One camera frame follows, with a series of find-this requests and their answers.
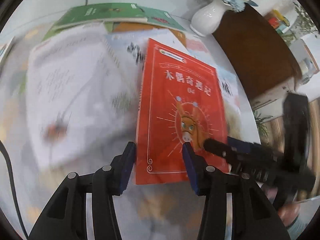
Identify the dark green cover book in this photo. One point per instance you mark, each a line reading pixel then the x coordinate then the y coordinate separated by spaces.
pixel 101 12

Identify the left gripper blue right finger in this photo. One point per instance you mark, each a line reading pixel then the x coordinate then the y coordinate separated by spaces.
pixel 253 215

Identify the brown Aesop fables book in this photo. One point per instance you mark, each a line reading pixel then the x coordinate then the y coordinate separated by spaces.
pixel 126 26

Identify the white page orange bug book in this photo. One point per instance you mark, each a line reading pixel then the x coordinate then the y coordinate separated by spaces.
pixel 78 95

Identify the rabbit hill pastel book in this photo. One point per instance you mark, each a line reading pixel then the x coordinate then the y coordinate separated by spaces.
pixel 194 78

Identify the person's right hand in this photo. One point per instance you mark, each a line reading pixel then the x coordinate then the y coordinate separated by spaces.
pixel 289 212

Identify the dark brown wooden cabinet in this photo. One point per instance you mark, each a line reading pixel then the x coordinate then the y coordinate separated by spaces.
pixel 259 55

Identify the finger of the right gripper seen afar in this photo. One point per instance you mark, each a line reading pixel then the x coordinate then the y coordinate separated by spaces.
pixel 220 149

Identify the red donkey cover book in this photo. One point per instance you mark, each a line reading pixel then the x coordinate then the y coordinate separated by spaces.
pixel 164 125

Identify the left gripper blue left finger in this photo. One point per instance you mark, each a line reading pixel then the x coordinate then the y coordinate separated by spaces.
pixel 64 216

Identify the white ribbed ceramic vase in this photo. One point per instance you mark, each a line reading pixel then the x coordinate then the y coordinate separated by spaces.
pixel 206 20

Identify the teal green cover book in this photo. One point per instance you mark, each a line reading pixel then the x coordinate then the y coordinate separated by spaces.
pixel 160 18

